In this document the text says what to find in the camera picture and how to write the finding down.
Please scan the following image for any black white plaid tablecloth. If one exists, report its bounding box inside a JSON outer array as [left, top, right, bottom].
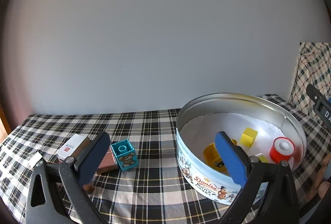
[[1, 104, 330, 223]]

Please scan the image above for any brown ribbed plastic comb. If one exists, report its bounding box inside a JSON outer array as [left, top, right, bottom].
[[83, 184, 95, 194]]

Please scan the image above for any white paper card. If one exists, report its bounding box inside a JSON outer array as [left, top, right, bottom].
[[2, 148, 43, 169]]

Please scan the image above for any round blue cookie tin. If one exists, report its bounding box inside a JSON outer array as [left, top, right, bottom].
[[176, 93, 307, 205]]

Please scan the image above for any yellow toy vehicle block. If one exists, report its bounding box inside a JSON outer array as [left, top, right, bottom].
[[203, 143, 227, 172]]

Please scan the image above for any green yellow card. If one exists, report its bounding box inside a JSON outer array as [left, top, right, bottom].
[[256, 153, 269, 163]]

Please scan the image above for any white small carton box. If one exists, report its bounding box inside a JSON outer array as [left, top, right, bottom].
[[56, 134, 90, 161]]

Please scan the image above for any plaid cloth at right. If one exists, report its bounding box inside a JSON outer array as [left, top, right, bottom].
[[289, 42, 330, 125]]

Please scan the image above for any yellow cube block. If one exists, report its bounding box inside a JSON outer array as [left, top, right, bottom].
[[240, 127, 258, 148]]

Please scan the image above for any brown rectangular tin case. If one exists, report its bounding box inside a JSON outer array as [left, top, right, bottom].
[[76, 140, 118, 174]]

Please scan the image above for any teal toy building block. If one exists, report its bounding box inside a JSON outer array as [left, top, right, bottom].
[[110, 139, 139, 171]]

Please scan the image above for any red tape roll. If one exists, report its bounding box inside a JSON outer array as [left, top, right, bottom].
[[269, 137, 295, 163]]

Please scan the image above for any person's right hand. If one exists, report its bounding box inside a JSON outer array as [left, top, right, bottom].
[[300, 153, 330, 215]]

